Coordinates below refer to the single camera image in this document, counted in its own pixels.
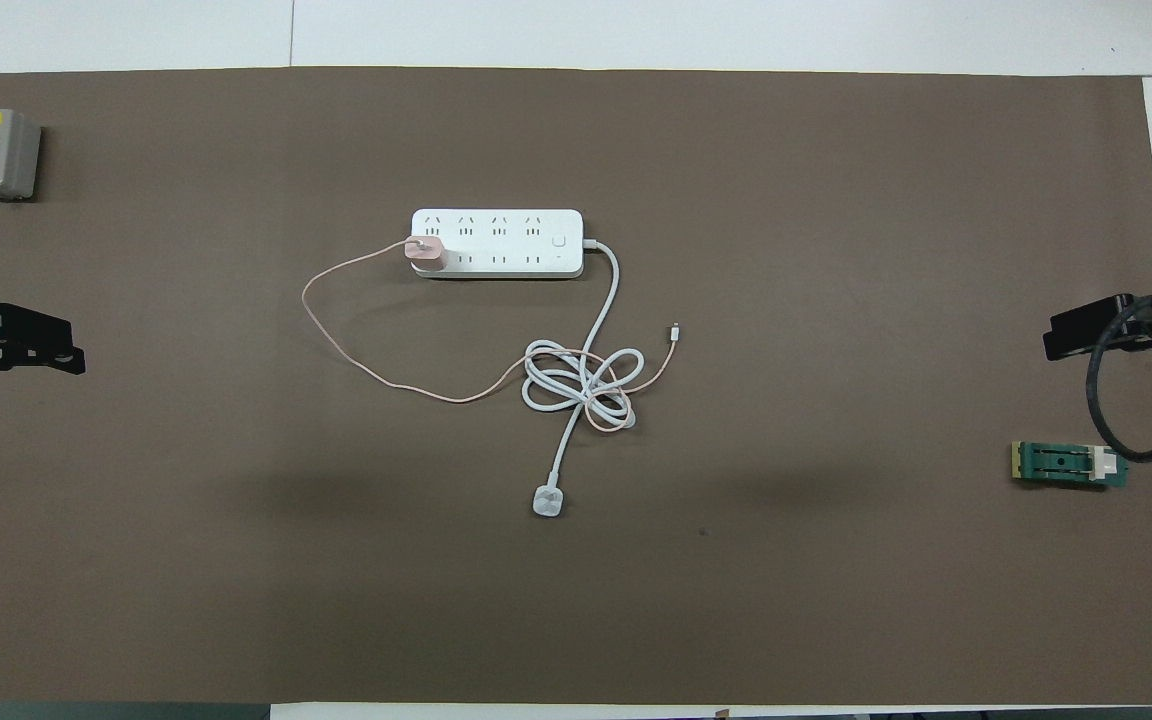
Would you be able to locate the pink charger adapter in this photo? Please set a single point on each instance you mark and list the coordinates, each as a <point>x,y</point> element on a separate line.
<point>426,253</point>

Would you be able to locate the white power strip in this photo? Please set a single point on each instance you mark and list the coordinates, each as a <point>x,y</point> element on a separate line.
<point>511,243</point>

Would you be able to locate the brown paper table mat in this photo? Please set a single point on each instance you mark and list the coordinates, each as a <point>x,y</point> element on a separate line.
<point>836,600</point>

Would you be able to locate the green knife switch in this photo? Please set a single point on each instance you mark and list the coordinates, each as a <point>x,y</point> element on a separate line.
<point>1066,464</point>

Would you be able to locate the grey on-off switch box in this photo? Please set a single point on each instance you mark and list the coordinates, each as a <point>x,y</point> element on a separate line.
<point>6,150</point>

